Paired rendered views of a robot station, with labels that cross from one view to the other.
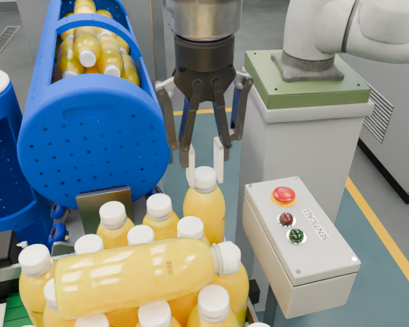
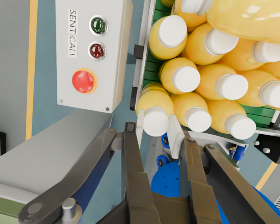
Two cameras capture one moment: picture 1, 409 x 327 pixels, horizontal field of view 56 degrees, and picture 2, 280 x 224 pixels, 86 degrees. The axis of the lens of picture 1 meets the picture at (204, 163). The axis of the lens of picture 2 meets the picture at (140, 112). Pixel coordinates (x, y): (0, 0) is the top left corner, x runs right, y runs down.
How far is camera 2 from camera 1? 45 cm
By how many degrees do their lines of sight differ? 36
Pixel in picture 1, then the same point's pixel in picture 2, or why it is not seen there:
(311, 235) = (82, 22)
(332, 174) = (30, 147)
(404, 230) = (17, 120)
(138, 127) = not seen: hidden behind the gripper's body
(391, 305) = (49, 90)
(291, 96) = (14, 214)
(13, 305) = (267, 118)
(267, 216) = (111, 65)
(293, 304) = not seen: outside the picture
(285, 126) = (38, 190)
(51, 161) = not seen: hidden behind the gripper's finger
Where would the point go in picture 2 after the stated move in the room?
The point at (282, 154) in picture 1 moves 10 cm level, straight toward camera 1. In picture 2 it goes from (54, 170) to (65, 155)
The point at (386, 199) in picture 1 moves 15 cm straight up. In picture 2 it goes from (14, 140) to (0, 147)
